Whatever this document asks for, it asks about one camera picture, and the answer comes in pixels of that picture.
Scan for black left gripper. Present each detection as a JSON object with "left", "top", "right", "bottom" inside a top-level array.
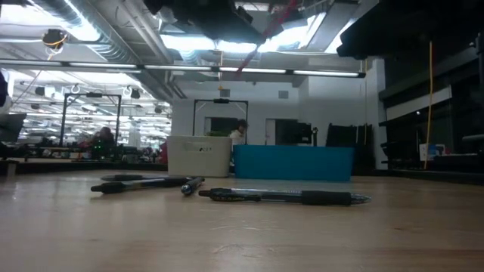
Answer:
[{"left": 143, "top": 0, "right": 267, "bottom": 45}]

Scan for red-orange pencil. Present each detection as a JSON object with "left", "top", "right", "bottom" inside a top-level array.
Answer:
[{"left": 234, "top": 0, "right": 300, "bottom": 78}]

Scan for black click pen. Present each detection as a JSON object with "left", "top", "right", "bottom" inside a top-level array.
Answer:
[
  {"left": 90, "top": 177, "right": 193, "bottom": 195},
  {"left": 197, "top": 187, "right": 372, "bottom": 207},
  {"left": 180, "top": 176, "right": 206, "bottom": 196}
]

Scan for grey pen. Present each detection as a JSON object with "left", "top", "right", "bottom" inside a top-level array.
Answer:
[{"left": 99, "top": 173, "right": 169, "bottom": 183}]

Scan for long ceiling light bar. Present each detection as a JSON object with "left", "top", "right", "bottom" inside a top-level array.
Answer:
[{"left": 0, "top": 58, "right": 367, "bottom": 79}]

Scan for person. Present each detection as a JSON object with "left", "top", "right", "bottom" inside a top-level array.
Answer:
[
  {"left": 228, "top": 119, "right": 250, "bottom": 147},
  {"left": 88, "top": 126, "right": 116, "bottom": 149}
]

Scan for white plastic bin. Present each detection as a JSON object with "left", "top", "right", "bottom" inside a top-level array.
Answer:
[{"left": 166, "top": 134, "right": 234, "bottom": 178}]

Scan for blue plastic bin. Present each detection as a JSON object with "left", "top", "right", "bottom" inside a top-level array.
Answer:
[{"left": 231, "top": 144, "right": 355, "bottom": 183}]

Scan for black folded panels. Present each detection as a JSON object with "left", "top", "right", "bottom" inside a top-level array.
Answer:
[{"left": 325, "top": 122, "right": 374, "bottom": 171}]

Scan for white and blue box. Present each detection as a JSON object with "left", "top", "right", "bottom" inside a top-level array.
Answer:
[{"left": 418, "top": 142, "right": 447, "bottom": 162}]

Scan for dark computer monitor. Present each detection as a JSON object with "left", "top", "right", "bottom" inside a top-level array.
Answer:
[{"left": 0, "top": 113, "right": 27, "bottom": 144}]

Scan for black gantry frame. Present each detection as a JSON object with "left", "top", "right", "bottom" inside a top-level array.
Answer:
[
  {"left": 191, "top": 98, "right": 250, "bottom": 145},
  {"left": 58, "top": 92, "right": 123, "bottom": 149}
]

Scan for yellow hanging cable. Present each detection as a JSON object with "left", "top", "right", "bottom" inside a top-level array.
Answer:
[{"left": 424, "top": 40, "right": 435, "bottom": 171}]

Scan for black aluminium table frame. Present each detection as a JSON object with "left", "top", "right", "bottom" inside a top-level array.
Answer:
[{"left": 0, "top": 158, "right": 484, "bottom": 187}]

